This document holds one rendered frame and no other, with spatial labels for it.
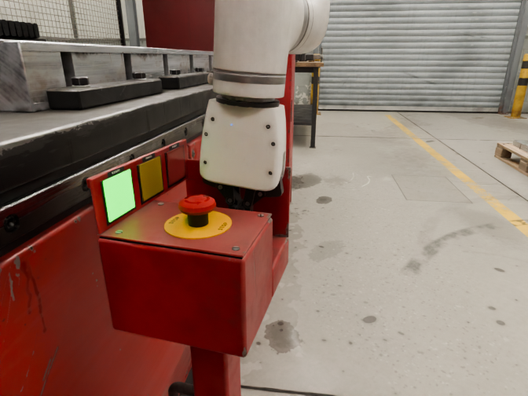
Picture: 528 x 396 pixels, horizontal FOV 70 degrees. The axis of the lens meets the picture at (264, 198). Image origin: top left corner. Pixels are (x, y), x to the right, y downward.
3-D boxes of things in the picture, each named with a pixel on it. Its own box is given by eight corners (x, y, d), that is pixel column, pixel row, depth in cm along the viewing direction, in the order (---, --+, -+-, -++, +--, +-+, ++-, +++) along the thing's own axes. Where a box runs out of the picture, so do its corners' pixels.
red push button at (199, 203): (208, 239, 38) (206, 207, 37) (173, 234, 39) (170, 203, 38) (222, 224, 42) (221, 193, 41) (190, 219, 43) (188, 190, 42)
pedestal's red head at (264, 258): (246, 360, 38) (242, 194, 32) (111, 330, 42) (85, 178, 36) (288, 263, 56) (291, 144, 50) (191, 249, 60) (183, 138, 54)
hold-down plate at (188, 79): (179, 89, 93) (178, 76, 91) (159, 89, 93) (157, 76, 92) (213, 82, 120) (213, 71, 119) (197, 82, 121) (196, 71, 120)
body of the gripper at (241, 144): (194, 88, 42) (193, 182, 46) (283, 98, 39) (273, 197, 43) (220, 83, 48) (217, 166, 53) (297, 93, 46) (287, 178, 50)
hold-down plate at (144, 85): (81, 110, 56) (78, 89, 54) (48, 109, 56) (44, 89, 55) (163, 93, 83) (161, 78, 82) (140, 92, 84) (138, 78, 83)
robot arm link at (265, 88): (196, 68, 40) (196, 97, 41) (276, 77, 38) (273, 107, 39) (225, 67, 48) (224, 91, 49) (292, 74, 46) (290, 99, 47)
